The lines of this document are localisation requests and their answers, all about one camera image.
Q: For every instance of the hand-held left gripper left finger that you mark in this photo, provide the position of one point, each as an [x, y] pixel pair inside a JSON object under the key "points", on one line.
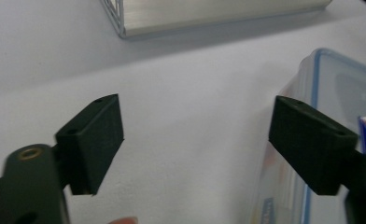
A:
{"points": [[91, 146]]}

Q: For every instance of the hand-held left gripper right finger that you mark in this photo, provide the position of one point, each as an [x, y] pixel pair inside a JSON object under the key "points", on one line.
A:
{"points": [[312, 146]]}

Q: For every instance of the large clear plastic food container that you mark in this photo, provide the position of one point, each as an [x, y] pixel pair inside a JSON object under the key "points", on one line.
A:
{"points": [[333, 81]]}

